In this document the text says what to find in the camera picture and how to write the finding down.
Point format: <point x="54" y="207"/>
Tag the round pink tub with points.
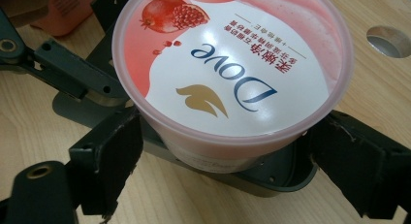
<point x="232" y="72"/>

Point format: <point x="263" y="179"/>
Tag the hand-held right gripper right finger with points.
<point x="365" y="169"/>

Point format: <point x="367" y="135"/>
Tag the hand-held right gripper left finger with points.
<point x="106" y="162"/>

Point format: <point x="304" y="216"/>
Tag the dark slotted corner shelf tray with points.
<point x="226" y="182"/>

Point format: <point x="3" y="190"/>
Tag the pink bottle with teal pump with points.
<point x="64" y="14"/>

